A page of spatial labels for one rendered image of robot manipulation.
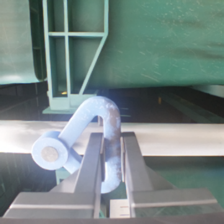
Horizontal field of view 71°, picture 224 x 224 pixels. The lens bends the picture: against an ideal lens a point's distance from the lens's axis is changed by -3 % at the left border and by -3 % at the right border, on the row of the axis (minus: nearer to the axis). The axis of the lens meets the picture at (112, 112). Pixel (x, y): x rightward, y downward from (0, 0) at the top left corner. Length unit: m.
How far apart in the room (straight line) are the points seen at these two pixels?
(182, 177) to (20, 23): 0.27
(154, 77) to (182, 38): 0.05
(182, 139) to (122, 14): 0.14
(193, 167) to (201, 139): 0.08
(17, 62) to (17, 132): 0.08
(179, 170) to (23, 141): 0.20
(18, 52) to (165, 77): 0.17
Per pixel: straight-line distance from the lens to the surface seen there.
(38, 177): 0.99
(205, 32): 0.21
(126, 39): 0.18
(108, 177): 0.17
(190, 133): 0.18
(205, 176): 0.27
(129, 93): 2.12
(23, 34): 0.22
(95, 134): 0.15
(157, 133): 0.17
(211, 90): 0.39
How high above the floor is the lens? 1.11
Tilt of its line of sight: level
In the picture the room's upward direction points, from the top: 89 degrees counter-clockwise
